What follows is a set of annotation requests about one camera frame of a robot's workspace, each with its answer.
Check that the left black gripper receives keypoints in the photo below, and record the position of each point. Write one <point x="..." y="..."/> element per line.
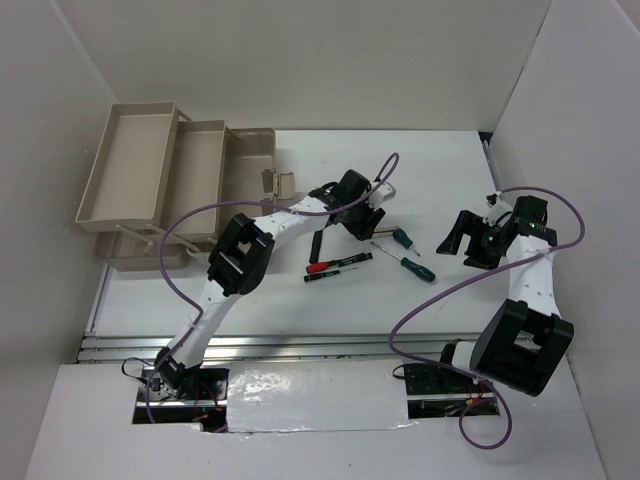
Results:
<point x="364" y="230"/>

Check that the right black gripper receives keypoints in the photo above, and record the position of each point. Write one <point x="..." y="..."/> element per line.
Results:
<point x="472" y="224"/>

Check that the silver adjustable wrench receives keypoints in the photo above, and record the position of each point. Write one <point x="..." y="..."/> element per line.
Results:
<point x="383" y="232"/>

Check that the short green screwdriver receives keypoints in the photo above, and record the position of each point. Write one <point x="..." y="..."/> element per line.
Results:
<point x="402" y="238"/>

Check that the red black precision screwdriver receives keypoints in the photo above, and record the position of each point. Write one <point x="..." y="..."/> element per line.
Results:
<point x="323" y="266"/>

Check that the long green screwdriver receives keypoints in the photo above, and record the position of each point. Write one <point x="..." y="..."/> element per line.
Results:
<point x="421" y="272"/>

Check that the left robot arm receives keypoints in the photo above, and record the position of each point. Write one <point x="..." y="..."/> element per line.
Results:
<point x="239" y="260"/>

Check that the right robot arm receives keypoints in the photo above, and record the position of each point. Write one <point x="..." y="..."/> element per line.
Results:
<point x="525" y="340"/>

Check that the small rubber mallet hammer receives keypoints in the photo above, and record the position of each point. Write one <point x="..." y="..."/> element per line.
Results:
<point x="316" y="247"/>

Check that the silver foil tape sheet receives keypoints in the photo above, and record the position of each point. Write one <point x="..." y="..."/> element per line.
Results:
<point x="309" y="396"/>

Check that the beige plastic toolbox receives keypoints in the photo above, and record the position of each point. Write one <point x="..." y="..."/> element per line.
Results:
<point x="164" y="186"/>

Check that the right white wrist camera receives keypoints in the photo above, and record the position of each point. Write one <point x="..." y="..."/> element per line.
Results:
<point x="499" y="210"/>

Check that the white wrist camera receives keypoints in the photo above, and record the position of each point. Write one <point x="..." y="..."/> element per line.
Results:
<point x="499" y="210"/>
<point x="384" y="192"/>

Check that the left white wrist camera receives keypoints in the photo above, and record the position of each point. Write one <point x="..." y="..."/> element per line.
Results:
<point x="384" y="192"/>

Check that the aluminium mounting rail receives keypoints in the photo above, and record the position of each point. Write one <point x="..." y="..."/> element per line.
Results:
<point x="95" y="349"/>

